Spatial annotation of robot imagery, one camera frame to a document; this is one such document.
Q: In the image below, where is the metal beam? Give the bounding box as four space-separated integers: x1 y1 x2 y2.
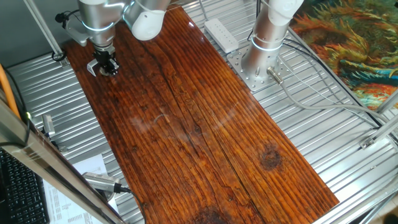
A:
0 90 125 224

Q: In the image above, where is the silver camera with black cable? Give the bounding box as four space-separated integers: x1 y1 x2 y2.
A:
82 172 147 224

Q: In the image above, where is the aluminium frame strut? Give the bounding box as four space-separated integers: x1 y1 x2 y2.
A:
359 114 398 149
374 89 398 114

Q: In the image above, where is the grey base cable with connector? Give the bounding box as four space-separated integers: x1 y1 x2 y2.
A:
266 66 398 125

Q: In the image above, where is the printed paper sheet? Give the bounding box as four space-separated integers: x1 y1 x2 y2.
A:
43 154 119 224

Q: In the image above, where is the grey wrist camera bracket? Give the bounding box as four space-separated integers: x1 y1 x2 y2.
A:
63 21 93 47

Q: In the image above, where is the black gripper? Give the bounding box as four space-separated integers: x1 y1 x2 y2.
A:
92 47 121 77

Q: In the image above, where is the aluminium frame post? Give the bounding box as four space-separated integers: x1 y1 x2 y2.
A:
23 0 71 68

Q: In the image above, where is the white power strip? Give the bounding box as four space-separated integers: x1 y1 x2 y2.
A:
204 17 239 54

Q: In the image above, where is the wood grain table mat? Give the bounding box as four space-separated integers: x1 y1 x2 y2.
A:
63 4 340 224

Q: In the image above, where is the black base cable bundle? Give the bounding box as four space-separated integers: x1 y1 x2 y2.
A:
247 0 261 42

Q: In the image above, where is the orange pipe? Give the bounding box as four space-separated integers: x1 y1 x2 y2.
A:
0 63 21 121

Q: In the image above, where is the small round steel plate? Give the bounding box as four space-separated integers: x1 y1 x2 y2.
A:
98 67 119 78

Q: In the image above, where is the white mesh bent rack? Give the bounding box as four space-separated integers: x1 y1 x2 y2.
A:
86 58 100 77

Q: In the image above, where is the black keyboard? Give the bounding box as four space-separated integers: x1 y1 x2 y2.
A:
0 147 50 224

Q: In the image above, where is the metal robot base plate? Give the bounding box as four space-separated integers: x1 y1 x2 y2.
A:
226 46 292 92

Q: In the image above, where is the colourful painted cloth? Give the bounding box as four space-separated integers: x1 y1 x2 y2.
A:
290 0 398 110

